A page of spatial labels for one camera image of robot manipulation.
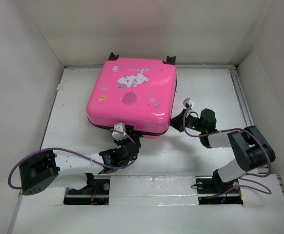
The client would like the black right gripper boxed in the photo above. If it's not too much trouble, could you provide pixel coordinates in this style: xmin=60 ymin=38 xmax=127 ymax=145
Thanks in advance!
xmin=165 ymin=108 xmax=205 ymax=133

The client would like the pink hard-shell suitcase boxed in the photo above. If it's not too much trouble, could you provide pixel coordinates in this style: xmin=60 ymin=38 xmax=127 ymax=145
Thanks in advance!
xmin=86 ymin=53 xmax=177 ymax=138

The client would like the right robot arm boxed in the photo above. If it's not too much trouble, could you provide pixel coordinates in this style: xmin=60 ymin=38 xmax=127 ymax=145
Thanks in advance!
xmin=170 ymin=109 xmax=276 ymax=194

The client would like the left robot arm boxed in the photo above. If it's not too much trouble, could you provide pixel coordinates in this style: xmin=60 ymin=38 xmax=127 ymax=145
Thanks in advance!
xmin=19 ymin=130 xmax=141 ymax=195

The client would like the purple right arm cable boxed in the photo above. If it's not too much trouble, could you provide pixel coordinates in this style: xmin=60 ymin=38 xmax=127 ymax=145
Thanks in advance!
xmin=183 ymin=107 xmax=272 ymax=198

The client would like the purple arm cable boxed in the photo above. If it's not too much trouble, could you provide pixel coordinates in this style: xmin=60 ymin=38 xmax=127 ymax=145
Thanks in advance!
xmin=7 ymin=129 xmax=139 ymax=190
xmin=183 ymin=107 xmax=272 ymax=198

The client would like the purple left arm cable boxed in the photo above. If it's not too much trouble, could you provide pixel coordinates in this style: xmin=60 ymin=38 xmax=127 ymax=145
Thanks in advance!
xmin=7 ymin=129 xmax=139 ymax=190

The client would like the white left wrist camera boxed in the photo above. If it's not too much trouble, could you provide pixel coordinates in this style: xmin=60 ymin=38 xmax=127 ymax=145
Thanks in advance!
xmin=111 ymin=123 xmax=126 ymax=141

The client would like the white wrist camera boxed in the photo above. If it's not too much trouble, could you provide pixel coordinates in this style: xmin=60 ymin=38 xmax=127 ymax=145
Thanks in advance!
xmin=183 ymin=97 xmax=195 ymax=110
xmin=111 ymin=123 xmax=126 ymax=141

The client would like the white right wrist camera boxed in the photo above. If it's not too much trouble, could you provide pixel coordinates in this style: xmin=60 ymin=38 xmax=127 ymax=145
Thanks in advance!
xmin=183 ymin=97 xmax=195 ymax=110

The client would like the aluminium side rail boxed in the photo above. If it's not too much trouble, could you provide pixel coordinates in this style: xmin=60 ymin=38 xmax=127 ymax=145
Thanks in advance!
xmin=231 ymin=64 xmax=271 ymax=174

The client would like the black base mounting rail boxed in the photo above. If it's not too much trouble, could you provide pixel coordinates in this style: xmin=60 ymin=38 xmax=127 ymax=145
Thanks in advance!
xmin=63 ymin=175 xmax=243 ymax=206

